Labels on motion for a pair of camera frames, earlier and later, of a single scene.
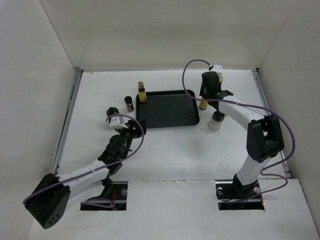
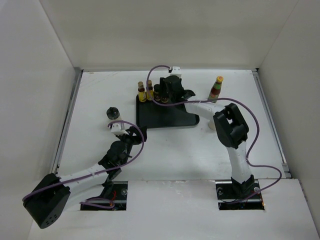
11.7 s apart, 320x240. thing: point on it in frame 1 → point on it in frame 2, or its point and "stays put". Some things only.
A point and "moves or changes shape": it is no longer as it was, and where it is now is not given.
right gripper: (202, 91) → (163, 85)
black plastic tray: (168, 108) stays put
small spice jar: (128, 101) → (157, 93)
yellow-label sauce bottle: (203, 105) moves or changes shape
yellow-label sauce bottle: (142, 94) stays put
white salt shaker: (112, 111) stays put
